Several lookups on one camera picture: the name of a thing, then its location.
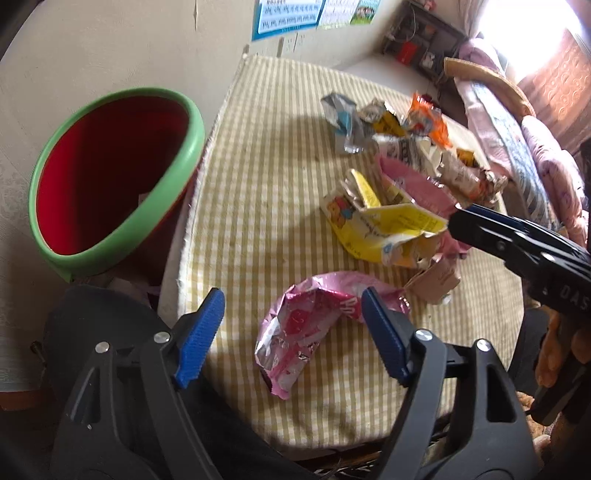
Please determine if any large pink foil bag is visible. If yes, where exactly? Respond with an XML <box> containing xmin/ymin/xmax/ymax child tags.
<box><xmin>376</xmin><ymin>154</ymin><xmax>470</xmax><ymax>265</ymax></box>

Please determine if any yellow snack bag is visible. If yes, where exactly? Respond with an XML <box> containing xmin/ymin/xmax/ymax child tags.
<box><xmin>321</xmin><ymin>169</ymin><xmax>454</xmax><ymax>270</ymax></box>

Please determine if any pink snack wrapper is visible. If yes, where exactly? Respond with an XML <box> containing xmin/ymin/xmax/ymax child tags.
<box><xmin>254</xmin><ymin>271</ymin><xmax>411</xmax><ymax>400</ymax></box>

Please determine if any silver blue snack bag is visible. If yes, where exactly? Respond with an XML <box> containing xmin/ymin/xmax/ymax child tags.
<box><xmin>321</xmin><ymin>92</ymin><xmax>374</xmax><ymax>155</ymax></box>

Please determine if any hand holding other gripper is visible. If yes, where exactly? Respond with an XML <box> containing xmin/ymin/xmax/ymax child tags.
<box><xmin>535</xmin><ymin>308</ymin><xmax>591</xmax><ymax>421</ymax></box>

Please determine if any bed with pink quilt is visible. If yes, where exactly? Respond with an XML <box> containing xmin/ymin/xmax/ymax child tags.
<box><xmin>444</xmin><ymin>38</ymin><xmax>589</xmax><ymax>246</ymax></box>

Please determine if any white patterned crumpled wrapper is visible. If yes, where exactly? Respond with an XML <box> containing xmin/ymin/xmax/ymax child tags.
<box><xmin>373</xmin><ymin>133</ymin><xmax>509</xmax><ymax>206</ymax></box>

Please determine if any brown paper scrap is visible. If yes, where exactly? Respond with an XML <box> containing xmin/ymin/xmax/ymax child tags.
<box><xmin>405</xmin><ymin>257</ymin><xmax>461</xmax><ymax>305</ymax></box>

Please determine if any pink patterned curtain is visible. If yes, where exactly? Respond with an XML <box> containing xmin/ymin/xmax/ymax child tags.
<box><xmin>518</xmin><ymin>30</ymin><xmax>590</xmax><ymax>157</ymax></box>

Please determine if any orange snack wrapper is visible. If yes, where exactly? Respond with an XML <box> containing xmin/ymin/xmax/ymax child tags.
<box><xmin>406</xmin><ymin>92</ymin><xmax>452</xmax><ymax>148</ymax></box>

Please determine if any yellow black snack wrapper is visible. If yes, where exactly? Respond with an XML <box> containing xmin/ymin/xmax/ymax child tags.
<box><xmin>359</xmin><ymin>98</ymin><xmax>407</xmax><ymax>137</ymax></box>

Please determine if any yellow checked tablecloth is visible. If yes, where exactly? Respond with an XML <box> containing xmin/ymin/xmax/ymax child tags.
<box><xmin>158</xmin><ymin>54</ymin><xmax>525</xmax><ymax>455</ymax></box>

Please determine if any red bin green rim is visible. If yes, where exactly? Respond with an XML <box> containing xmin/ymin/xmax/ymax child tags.
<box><xmin>29</xmin><ymin>87</ymin><xmax>205</xmax><ymax>286</ymax></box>

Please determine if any dark metal shelf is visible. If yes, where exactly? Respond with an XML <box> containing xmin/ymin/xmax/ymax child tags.
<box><xmin>381</xmin><ymin>1</ymin><xmax>468</xmax><ymax>86</ymax></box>

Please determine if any white calendar wall poster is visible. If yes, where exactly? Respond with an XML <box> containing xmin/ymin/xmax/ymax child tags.
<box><xmin>318</xmin><ymin>0</ymin><xmax>381</xmax><ymax>29</ymax></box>

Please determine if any blue pinyin wall poster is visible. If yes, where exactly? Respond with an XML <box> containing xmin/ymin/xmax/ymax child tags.
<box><xmin>252</xmin><ymin>0</ymin><xmax>324</xmax><ymax>41</ymax></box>

